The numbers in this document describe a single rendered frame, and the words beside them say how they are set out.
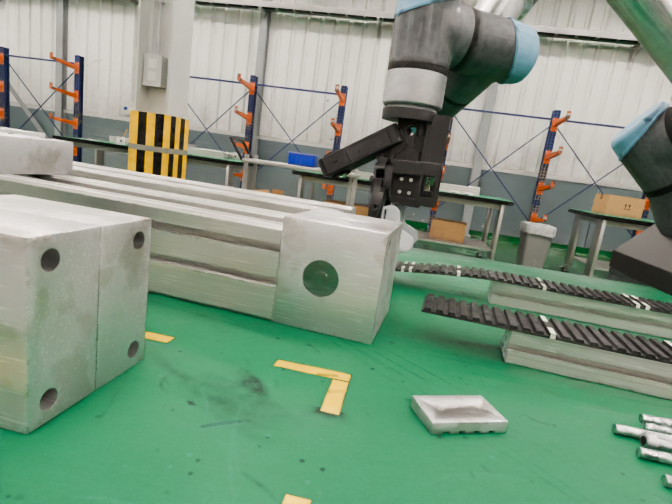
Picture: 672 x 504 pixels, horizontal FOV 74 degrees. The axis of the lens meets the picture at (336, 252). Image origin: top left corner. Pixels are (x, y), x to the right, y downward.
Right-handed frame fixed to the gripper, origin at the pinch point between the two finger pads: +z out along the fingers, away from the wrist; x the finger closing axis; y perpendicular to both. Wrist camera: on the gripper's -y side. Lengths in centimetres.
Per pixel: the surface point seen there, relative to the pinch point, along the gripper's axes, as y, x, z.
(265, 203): -14.1, -5.0, -6.0
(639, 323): 32.4, -2.0, 1.0
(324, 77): -246, 731, -156
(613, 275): 47, 52, 4
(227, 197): -19.6, -5.0, -6.0
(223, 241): -10.1, -23.0, -4.1
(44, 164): -36.2, -17.6, -7.7
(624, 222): 181, 457, 7
